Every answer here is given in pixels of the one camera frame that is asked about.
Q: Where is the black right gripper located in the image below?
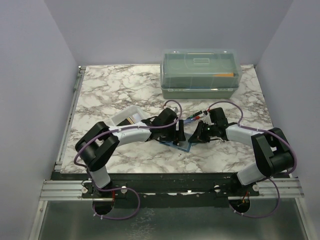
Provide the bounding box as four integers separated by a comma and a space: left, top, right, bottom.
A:
189, 120, 218, 144

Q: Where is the blue leather card holder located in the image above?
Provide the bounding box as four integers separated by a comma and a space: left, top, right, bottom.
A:
159, 134, 193, 153

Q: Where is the white plastic card tray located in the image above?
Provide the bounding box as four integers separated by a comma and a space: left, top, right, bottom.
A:
110, 105, 148, 126

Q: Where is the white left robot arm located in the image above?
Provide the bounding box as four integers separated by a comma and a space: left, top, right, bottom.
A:
75, 108, 186, 198

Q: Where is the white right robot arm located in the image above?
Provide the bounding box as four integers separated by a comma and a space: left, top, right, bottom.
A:
188, 107, 296, 196

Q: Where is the clear lidded storage box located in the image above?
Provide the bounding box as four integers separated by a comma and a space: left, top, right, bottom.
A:
160, 49, 243, 99

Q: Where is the blue transparent handle screwdriver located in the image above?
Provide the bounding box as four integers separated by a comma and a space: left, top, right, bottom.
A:
183, 117, 198, 125

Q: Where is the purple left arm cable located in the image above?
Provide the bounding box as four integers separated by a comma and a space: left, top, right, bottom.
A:
74, 99, 183, 221

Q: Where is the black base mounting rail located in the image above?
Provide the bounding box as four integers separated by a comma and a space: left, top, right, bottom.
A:
51, 172, 259, 202

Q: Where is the aluminium frame rail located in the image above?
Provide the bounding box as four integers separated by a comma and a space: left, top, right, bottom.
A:
38, 178, 87, 201

